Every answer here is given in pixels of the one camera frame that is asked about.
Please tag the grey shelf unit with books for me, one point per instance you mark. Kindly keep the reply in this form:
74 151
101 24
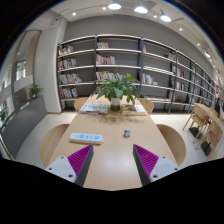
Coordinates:
130 55

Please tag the light wooden round-back chair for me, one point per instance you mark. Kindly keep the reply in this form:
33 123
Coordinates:
79 104
174 143
148 105
51 143

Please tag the white power strip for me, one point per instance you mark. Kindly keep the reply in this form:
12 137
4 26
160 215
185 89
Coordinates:
85 138

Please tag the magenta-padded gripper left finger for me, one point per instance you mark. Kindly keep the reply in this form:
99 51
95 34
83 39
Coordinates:
62 165

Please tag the small green floor plant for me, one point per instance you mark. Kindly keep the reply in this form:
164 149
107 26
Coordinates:
35 90

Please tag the group of ceiling lights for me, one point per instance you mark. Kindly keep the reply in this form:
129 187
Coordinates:
141 9

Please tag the white cover magazine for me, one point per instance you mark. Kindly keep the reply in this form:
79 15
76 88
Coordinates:
94 108

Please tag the olive cover book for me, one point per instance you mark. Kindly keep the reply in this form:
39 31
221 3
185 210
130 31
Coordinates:
133 109

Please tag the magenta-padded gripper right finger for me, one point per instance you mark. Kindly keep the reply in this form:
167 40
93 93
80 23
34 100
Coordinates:
160 167

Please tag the green potted plant white pot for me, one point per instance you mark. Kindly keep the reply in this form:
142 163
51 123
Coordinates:
116 88

